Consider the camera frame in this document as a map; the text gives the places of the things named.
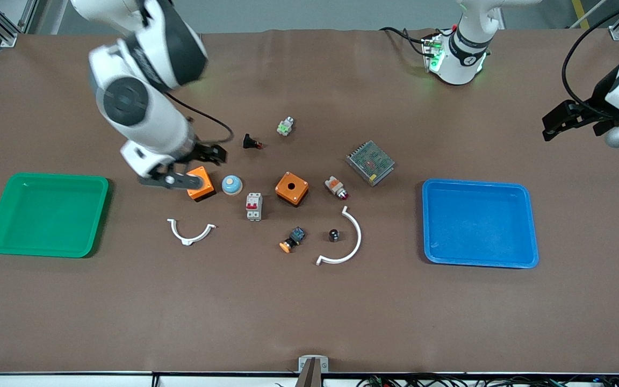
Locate grey metal mount bracket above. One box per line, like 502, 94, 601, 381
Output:
298, 355, 329, 374

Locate orange button box black base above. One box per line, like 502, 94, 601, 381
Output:
275, 171, 310, 207
186, 166, 217, 203

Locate yellow mushroom push button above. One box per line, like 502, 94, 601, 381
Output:
279, 226, 307, 254

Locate green plastic tray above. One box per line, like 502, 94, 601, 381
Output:
0, 172, 110, 259

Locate dark camera mount pole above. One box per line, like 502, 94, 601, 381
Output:
294, 357, 323, 387

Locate black cables at arm base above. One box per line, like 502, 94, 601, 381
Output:
379, 26, 439, 57

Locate large white half-ring clamp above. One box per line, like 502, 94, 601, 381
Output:
316, 205, 363, 267

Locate blue plastic tray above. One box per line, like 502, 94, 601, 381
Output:
421, 178, 540, 269

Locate white table frame edge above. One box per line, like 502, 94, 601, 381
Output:
0, 372, 619, 387

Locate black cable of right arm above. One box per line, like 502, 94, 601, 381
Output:
165, 92, 234, 143

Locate brown table mat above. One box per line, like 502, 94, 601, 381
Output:
0, 28, 619, 375

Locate long black cable of left arm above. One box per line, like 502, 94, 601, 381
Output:
562, 0, 619, 108

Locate metal mesh power supply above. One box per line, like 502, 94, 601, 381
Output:
346, 140, 396, 187

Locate white circuit breaker red switch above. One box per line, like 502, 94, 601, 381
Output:
245, 192, 264, 222

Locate small white half-ring clamp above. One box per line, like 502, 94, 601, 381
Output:
167, 218, 217, 246

